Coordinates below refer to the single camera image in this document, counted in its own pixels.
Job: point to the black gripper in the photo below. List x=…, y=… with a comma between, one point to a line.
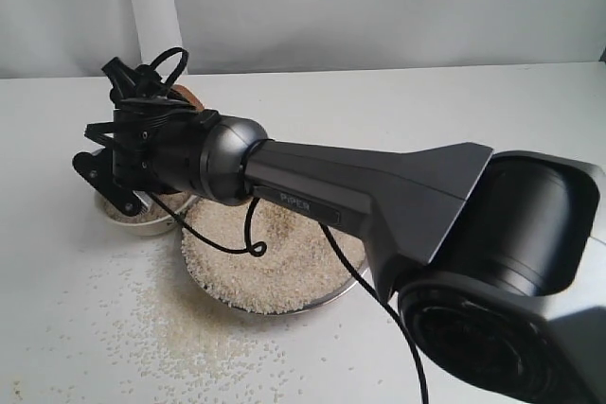
x=162, y=141

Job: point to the brown wooden cup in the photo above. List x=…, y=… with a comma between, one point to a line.
x=189, y=96

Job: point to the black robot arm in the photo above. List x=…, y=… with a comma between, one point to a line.
x=496, y=260

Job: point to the white ceramic bowl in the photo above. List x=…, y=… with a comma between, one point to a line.
x=149, y=228

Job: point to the rice heap in tray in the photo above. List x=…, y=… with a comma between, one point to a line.
x=274, y=276

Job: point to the spilled rice on table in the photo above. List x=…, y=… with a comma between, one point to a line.
x=139, y=331

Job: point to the round steel tray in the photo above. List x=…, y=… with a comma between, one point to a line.
x=284, y=309

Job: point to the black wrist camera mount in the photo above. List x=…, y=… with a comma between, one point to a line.
x=96, y=168

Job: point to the white vertical post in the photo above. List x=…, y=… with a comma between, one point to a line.
x=157, y=27

